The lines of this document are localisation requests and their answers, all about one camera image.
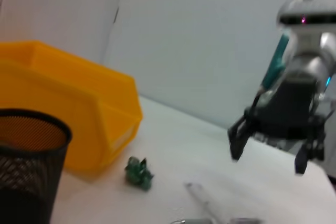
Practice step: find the grey clear pen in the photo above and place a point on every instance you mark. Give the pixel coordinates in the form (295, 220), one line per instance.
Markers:
(202, 203)

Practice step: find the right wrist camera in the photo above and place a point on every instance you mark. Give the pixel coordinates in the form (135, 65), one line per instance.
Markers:
(304, 19)

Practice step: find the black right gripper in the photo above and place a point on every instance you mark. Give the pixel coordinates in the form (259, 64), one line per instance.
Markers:
(288, 111)

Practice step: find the green plastic scrap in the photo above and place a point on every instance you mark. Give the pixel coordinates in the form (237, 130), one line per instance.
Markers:
(137, 172)

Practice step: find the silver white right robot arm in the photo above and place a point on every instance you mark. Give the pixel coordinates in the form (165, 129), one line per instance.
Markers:
(315, 64)

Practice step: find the yellow plastic bin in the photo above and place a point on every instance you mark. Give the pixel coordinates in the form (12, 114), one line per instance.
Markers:
(78, 90)

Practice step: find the black mesh pen holder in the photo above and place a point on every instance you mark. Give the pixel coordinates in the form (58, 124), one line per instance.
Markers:
(26, 182)

